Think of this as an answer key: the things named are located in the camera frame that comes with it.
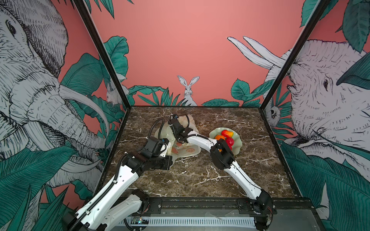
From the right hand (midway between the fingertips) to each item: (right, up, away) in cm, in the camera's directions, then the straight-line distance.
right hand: (167, 127), depth 103 cm
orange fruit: (+37, -7, -5) cm, 38 cm away
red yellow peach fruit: (+42, -4, -5) cm, 42 cm away
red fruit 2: (+43, -13, -10) cm, 46 cm away
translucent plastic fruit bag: (+8, -15, -10) cm, 19 cm away
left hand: (+8, -17, -29) cm, 34 cm away
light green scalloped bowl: (+48, -9, -8) cm, 50 cm away
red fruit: (+43, -9, -8) cm, 45 cm away
